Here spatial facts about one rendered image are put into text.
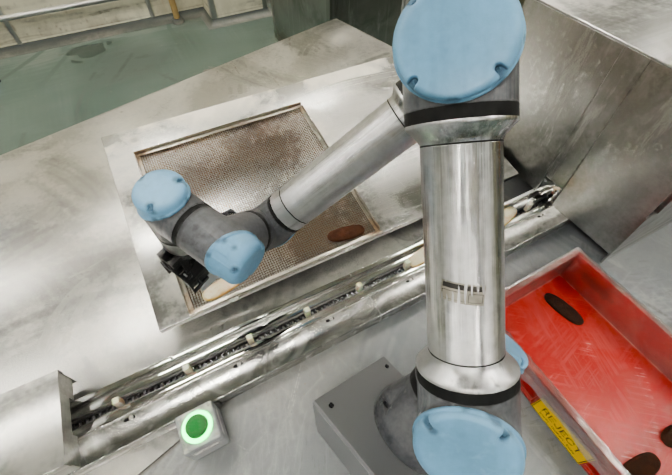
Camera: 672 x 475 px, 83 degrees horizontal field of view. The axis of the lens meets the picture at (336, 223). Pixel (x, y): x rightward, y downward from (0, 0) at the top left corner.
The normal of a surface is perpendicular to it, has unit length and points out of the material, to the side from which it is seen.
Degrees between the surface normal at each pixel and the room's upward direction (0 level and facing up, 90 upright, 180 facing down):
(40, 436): 0
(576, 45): 90
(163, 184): 10
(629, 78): 90
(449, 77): 45
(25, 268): 0
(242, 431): 0
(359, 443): 41
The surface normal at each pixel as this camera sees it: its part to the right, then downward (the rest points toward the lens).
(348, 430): 0.48, -0.81
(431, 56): -0.35, 0.04
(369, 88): 0.08, -0.49
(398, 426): -0.54, -0.38
